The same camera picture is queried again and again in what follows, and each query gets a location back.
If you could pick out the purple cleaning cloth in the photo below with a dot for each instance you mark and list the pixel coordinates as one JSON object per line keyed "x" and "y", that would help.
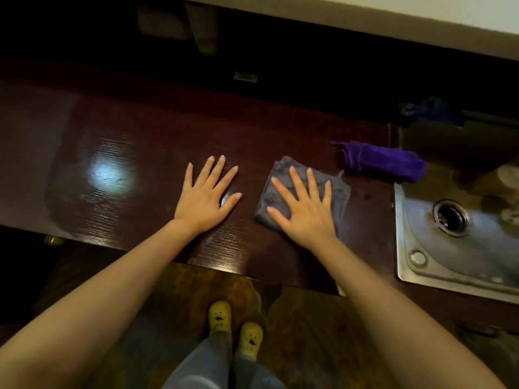
{"x": 381, "y": 160}

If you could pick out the grey cleaning cloth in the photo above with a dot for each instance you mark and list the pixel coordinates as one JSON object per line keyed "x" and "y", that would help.
{"x": 271, "y": 190}

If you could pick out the person's left middle finger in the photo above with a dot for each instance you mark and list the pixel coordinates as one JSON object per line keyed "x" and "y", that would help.
{"x": 215, "y": 170}

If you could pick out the person's right grey trouser leg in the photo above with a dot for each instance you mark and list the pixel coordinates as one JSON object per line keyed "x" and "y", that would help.
{"x": 253, "y": 376}

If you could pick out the person's grey trouser leg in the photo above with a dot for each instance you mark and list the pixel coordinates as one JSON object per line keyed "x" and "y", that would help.
{"x": 202, "y": 366}
{"x": 253, "y": 376}

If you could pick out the person's left grey trouser leg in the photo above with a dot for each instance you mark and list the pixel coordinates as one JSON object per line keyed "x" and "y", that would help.
{"x": 202, "y": 366}

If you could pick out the person's right yellow slipper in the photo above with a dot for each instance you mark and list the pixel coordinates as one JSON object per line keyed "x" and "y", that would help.
{"x": 249, "y": 339}

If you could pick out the person's left little finger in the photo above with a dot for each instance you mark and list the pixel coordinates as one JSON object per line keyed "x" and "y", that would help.
{"x": 188, "y": 176}

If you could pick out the small yellow object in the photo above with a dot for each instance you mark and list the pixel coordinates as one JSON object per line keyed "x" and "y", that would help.
{"x": 53, "y": 240}

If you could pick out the person's left thumb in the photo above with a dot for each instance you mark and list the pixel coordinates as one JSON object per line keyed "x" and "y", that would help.
{"x": 232, "y": 201}

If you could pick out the round sink drain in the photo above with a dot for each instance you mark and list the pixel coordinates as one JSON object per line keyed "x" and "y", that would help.
{"x": 451, "y": 217}

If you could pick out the person's yellow slipper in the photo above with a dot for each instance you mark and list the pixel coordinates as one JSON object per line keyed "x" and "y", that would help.
{"x": 249, "y": 339}
{"x": 219, "y": 315}

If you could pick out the person's left forearm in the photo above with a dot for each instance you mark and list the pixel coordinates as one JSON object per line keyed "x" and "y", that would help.
{"x": 93, "y": 315}

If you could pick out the stainless steel sink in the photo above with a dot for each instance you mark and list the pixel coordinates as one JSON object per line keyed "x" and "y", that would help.
{"x": 446, "y": 259}

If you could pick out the person's right forearm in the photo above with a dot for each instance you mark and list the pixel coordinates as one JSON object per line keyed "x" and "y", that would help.
{"x": 397, "y": 328}

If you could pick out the person's right thumb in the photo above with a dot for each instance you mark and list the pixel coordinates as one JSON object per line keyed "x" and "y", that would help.
{"x": 277, "y": 216}

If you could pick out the pale round dish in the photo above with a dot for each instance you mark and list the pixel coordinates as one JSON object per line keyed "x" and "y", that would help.
{"x": 511, "y": 217}
{"x": 509, "y": 177}

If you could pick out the person's left yellow slipper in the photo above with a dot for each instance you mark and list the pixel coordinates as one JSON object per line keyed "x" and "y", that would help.
{"x": 219, "y": 315}

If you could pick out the person's left hand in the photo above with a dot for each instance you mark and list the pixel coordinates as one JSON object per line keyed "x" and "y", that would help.
{"x": 200, "y": 206}

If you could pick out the person's right little finger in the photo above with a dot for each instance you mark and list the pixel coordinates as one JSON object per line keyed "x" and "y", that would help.
{"x": 327, "y": 194}

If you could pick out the person's right middle finger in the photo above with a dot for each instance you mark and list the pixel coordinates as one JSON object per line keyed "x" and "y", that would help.
{"x": 298, "y": 183}

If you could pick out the person's right hand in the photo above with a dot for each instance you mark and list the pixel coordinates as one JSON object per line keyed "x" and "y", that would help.
{"x": 310, "y": 220}

